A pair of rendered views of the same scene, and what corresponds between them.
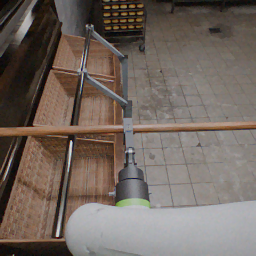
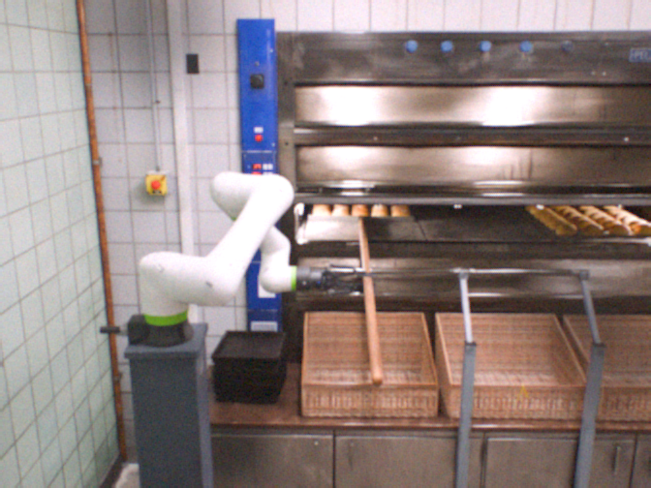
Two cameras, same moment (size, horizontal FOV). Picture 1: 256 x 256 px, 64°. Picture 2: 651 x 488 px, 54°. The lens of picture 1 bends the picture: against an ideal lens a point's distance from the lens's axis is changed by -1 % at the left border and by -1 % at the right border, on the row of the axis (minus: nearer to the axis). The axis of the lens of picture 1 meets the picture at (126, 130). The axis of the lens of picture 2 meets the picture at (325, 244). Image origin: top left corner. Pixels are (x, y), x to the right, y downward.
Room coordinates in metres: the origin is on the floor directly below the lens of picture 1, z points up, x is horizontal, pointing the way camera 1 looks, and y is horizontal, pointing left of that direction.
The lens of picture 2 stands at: (0.47, -2.27, 1.95)
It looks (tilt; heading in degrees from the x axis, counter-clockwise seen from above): 15 degrees down; 94
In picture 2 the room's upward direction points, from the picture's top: straight up
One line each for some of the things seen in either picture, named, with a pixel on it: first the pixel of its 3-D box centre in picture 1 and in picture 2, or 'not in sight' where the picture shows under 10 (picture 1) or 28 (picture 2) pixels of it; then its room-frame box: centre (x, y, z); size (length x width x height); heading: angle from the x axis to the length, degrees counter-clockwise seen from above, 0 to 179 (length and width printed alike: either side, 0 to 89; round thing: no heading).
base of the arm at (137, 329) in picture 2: not in sight; (147, 327); (-0.16, -0.60, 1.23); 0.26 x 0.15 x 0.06; 7
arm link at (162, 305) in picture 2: not in sight; (168, 286); (-0.10, -0.60, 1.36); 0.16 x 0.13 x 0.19; 162
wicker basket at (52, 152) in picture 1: (71, 187); (366, 361); (0.47, 0.29, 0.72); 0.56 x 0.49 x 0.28; 4
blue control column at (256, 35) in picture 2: not in sight; (281, 218); (-0.06, 1.46, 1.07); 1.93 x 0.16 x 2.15; 93
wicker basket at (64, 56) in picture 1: (88, 61); (642, 364); (1.66, 0.35, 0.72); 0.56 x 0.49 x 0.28; 4
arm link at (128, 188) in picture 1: (130, 194); (304, 278); (0.23, -0.01, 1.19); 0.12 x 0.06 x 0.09; 92
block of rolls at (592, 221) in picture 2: not in sight; (586, 217); (1.59, 1.05, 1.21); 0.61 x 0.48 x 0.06; 93
